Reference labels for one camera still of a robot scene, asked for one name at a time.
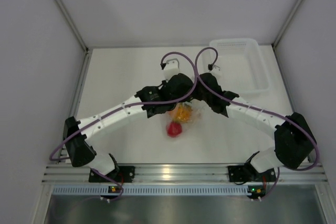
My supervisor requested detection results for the fake pineapple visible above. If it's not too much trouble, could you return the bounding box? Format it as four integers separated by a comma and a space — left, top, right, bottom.
168, 103, 195, 123

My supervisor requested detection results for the clear zip top bag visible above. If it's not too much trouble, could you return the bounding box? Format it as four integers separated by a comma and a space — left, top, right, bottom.
164, 100, 206, 138

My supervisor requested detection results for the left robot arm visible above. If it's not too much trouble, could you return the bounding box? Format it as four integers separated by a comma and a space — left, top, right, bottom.
64, 73, 196, 182

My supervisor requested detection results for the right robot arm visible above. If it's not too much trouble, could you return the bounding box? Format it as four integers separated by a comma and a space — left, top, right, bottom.
194, 72, 317, 180

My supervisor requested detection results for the white plastic basket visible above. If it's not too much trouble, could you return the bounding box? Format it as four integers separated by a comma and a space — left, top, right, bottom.
209, 38, 270, 95

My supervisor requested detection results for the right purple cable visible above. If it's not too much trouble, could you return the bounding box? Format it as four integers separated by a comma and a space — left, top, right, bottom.
193, 47, 319, 202

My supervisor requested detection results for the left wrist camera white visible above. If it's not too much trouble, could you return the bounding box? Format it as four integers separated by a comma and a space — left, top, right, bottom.
161, 58, 180, 81

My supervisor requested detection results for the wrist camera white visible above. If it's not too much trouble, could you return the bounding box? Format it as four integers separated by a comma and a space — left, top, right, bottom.
161, 58, 180, 81
208, 64, 222, 78

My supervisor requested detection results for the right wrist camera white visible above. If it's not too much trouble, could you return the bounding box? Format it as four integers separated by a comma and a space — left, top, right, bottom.
208, 64, 222, 78

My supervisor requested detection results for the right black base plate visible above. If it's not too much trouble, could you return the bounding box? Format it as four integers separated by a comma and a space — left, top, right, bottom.
227, 165, 251, 185

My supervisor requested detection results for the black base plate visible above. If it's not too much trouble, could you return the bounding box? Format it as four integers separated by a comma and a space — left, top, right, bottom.
227, 165, 251, 185
89, 166, 135, 183

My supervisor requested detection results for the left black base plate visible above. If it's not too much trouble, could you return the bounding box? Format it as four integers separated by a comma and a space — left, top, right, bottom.
89, 166, 135, 183

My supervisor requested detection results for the aluminium mounting rail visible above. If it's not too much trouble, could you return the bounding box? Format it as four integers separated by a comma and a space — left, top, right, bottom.
42, 163, 328, 184

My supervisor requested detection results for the white slotted cable duct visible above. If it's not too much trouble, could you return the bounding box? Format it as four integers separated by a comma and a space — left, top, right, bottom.
52, 185, 254, 196

